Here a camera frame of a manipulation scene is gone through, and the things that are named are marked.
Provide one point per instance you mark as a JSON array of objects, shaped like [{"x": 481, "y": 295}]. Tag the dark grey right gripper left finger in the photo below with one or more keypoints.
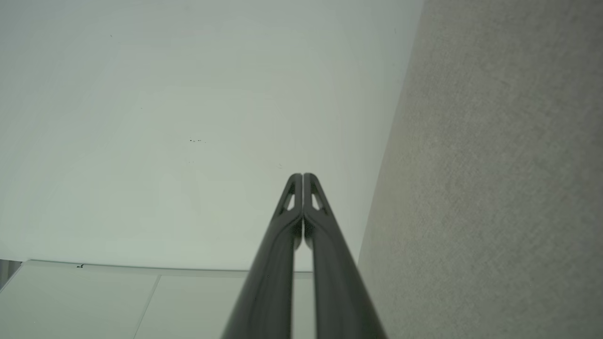
[{"x": 266, "y": 292}]

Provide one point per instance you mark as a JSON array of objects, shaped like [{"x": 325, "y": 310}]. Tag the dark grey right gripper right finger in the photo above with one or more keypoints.
[{"x": 339, "y": 292}]

